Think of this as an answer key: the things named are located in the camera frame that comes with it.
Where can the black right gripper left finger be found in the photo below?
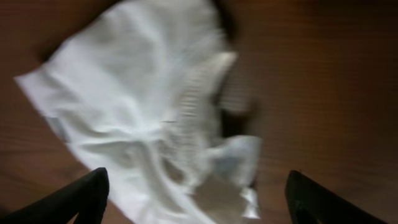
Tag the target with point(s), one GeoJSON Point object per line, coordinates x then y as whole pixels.
{"type": "Point", "coordinates": [84, 200]}

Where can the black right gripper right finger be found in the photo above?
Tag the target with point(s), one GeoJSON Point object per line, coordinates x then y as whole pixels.
{"type": "Point", "coordinates": [310, 202]}

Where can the white printed t-shirt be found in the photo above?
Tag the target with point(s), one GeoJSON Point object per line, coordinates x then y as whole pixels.
{"type": "Point", "coordinates": [134, 92]}

